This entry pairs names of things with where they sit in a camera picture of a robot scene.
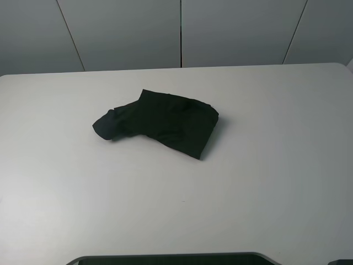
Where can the black printed t-shirt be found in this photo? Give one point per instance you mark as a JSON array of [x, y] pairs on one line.
[[180, 123]]

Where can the dark object bottom right corner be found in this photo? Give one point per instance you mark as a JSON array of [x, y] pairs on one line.
[[341, 262]]

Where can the black robot base front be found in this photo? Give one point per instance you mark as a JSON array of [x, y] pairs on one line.
[[176, 259]]

